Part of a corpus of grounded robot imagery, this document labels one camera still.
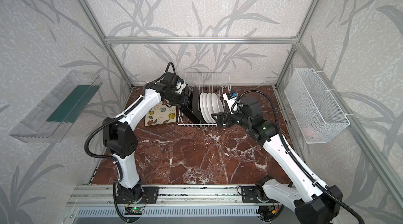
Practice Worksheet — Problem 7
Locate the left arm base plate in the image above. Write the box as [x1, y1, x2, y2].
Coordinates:
[116, 184, 159, 204]

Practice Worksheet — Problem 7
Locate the clear plastic wall bin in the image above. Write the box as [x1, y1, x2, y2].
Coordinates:
[10, 70, 103, 143]

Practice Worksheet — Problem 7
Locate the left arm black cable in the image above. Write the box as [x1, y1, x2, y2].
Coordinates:
[83, 61, 177, 224]

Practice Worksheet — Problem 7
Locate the green mat in bin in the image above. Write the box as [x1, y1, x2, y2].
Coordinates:
[46, 85, 101, 123]

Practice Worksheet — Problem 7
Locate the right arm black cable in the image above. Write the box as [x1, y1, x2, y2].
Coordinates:
[231, 90, 366, 224]

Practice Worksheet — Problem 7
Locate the black square plate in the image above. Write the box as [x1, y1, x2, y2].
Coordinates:
[190, 86, 206, 124]
[181, 86, 194, 124]

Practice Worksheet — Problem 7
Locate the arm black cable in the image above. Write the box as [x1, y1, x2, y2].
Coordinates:
[83, 61, 177, 224]
[231, 90, 366, 224]

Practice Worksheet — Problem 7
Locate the green led circuit board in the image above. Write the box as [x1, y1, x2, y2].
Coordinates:
[124, 205, 146, 216]

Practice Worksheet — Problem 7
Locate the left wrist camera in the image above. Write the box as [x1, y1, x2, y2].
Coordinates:
[175, 79, 186, 94]

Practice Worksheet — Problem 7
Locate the white wire dish rack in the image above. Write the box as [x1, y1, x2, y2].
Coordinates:
[177, 73, 232, 126]

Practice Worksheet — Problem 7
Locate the square floral plate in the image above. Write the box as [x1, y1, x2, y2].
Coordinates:
[144, 100, 177, 126]

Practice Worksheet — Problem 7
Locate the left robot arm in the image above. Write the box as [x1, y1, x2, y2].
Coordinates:
[102, 72, 192, 193]

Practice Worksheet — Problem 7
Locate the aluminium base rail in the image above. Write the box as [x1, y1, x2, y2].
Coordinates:
[67, 184, 278, 207]

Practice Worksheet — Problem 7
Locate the white round plate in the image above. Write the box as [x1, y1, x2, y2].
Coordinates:
[204, 93, 216, 124]
[216, 94, 224, 113]
[208, 93, 218, 118]
[200, 92, 211, 124]

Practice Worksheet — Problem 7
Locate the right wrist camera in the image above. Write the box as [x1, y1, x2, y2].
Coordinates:
[223, 91, 238, 107]

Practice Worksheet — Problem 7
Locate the pink object in basket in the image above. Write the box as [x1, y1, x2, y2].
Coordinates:
[303, 126, 317, 139]

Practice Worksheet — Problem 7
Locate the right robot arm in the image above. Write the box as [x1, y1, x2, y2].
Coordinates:
[212, 92, 343, 224]

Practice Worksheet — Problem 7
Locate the white mesh wall basket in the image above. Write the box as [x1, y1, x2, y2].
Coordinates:
[284, 68, 350, 144]

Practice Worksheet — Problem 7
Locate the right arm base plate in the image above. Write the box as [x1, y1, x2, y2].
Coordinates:
[237, 185, 278, 204]

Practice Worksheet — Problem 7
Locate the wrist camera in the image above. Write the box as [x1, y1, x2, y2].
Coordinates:
[175, 79, 186, 94]
[223, 91, 238, 107]

